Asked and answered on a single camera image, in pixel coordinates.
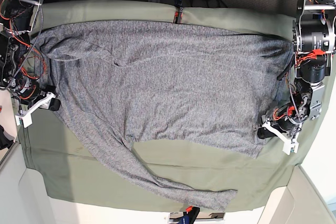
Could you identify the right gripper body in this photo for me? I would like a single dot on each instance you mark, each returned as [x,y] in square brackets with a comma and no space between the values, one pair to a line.
[28,90]

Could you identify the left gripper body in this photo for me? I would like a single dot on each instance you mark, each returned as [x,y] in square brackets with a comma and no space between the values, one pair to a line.
[284,120]

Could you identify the grey heathered T-shirt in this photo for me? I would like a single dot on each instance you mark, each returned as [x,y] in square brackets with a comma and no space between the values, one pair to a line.
[123,81]

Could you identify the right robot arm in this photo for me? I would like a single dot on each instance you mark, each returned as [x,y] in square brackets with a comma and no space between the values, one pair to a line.
[21,63]

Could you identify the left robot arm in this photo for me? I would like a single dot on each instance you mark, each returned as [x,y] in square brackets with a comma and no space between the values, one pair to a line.
[313,49]

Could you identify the top centre blue clamp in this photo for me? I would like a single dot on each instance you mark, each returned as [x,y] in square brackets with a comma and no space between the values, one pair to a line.
[179,12]

